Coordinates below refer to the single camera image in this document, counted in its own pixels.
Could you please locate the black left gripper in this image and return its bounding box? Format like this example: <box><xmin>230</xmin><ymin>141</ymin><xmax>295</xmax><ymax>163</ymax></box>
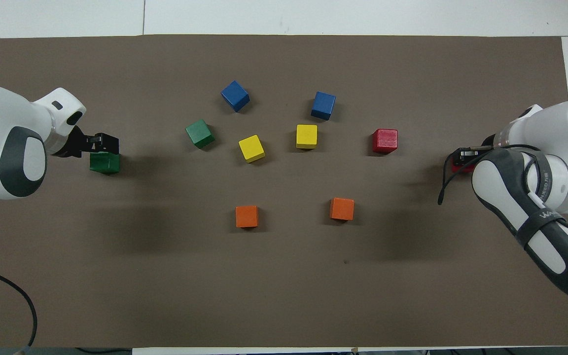
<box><xmin>56</xmin><ymin>126</ymin><xmax>120</xmax><ymax>158</ymax></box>

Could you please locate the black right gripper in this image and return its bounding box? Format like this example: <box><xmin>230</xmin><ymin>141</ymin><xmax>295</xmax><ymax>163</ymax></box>
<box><xmin>453</xmin><ymin>133</ymin><xmax>499</xmax><ymax>166</ymax></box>

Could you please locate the green wooden block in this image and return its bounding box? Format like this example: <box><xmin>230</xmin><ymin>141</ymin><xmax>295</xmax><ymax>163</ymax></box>
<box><xmin>185</xmin><ymin>119</ymin><xmax>215</xmax><ymax>149</ymax></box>
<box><xmin>90</xmin><ymin>152</ymin><xmax>121</xmax><ymax>175</ymax></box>

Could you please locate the orange wooden block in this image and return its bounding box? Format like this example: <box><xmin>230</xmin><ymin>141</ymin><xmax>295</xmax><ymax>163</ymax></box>
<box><xmin>235</xmin><ymin>205</ymin><xmax>259</xmax><ymax>229</ymax></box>
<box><xmin>329</xmin><ymin>197</ymin><xmax>355</xmax><ymax>221</ymax></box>

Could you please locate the blue wooden block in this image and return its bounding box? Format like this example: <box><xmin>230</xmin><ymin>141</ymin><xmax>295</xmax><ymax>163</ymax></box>
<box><xmin>311</xmin><ymin>91</ymin><xmax>337</xmax><ymax>121</ymax></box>
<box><xmin>221</xmin><ymin>80</ymin><xmax>251</xmax><ymax>113</ymax></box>

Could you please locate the yellow wooden block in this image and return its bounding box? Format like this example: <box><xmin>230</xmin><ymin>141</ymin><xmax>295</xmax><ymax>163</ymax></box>
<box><xmin>296</xmin><ymin>124</ymin><xmax>318</xmax><ymax>150</ymax></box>
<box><xmin>238</xmin><ymin>135</ymin><xmax>266</xmax><ymax>164</ymax></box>

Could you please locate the brown table mat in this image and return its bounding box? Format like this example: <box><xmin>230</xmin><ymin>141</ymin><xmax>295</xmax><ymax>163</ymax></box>
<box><xmin>0</xmin><ymin>34</ymin><xmax>568</xmax><ymax>349</ymax></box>

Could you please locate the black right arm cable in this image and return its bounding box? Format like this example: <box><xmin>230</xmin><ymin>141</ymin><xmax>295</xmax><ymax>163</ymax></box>
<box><xmin>437</xmin><ymin>144</ymin><xmax>541</xmax><ymax>205</ymax></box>

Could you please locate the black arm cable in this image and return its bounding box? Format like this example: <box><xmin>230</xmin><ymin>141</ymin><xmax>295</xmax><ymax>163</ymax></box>
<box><xmin>437</xmin><ymin>144</ymin><xmax>541</xmax><ymax>205</ymax></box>
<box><xmin>0</xmin><ymin>262</ymin><xmax>38</xmax><ymax>349</ymax></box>

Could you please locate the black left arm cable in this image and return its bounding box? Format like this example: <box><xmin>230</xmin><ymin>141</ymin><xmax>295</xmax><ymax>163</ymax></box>
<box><xmin>0</xmin><ymin>262</ymin><xmax>38</xmax><ymax>349</ymax></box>

